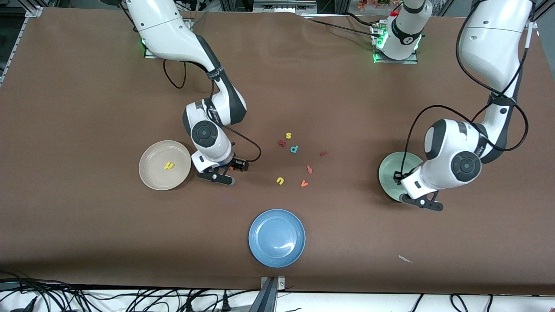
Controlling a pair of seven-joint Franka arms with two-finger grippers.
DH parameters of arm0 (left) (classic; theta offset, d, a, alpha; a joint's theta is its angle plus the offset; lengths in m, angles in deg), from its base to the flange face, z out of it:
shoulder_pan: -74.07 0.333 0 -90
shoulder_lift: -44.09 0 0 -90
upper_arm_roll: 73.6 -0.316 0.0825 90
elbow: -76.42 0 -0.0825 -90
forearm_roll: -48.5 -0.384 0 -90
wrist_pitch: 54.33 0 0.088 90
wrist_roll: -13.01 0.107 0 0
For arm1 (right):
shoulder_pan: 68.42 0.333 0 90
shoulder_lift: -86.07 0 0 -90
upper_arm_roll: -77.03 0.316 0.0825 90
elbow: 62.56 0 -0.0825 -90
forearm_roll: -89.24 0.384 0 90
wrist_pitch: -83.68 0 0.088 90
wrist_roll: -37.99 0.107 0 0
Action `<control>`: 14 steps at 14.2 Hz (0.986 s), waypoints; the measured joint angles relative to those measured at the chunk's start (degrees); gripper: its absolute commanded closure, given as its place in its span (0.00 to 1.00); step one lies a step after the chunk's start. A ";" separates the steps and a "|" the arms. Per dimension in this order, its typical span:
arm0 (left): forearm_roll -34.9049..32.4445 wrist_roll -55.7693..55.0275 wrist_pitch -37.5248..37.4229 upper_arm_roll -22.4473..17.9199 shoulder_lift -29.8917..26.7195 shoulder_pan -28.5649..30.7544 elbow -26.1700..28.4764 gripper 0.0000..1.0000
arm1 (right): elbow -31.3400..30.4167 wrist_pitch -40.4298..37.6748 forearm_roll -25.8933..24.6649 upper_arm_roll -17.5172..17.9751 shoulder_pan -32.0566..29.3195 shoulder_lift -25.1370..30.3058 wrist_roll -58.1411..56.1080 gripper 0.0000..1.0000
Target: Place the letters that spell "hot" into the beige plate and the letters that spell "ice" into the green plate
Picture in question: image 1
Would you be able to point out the yellow foam letter h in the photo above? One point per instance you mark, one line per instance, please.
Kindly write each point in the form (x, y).
(169, 166)

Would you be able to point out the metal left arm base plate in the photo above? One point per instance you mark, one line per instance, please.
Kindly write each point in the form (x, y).
(412, 62)

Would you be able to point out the beige brown round plate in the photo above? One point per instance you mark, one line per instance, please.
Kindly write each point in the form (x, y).
(160, 180)

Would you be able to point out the blue round plate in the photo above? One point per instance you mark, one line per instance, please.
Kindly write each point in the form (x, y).
(277, 238)

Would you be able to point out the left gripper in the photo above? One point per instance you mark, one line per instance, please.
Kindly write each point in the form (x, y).
(397, 176)

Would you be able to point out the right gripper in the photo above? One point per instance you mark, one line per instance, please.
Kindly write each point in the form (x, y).
(236, 164)

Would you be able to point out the green round plate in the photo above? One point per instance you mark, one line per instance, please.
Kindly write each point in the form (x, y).
(390, 173)

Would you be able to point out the white paper scrap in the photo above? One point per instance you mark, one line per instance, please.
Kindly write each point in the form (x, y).
(405, 259)

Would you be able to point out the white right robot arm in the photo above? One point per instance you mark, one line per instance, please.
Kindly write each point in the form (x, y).
(164, 30)

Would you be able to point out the grey electronics box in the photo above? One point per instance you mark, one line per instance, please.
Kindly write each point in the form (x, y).
(282, 6)

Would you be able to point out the silver mount bracket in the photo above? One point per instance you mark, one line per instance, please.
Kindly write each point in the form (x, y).
(281, 284)

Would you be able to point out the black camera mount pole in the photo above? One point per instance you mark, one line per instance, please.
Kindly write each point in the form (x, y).
(266, 299)

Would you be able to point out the aluminium corner bracket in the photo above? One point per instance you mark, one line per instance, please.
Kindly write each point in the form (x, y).
(34, 11)

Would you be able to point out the brown table cover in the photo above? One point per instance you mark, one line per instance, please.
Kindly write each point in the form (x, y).
(86, 238)

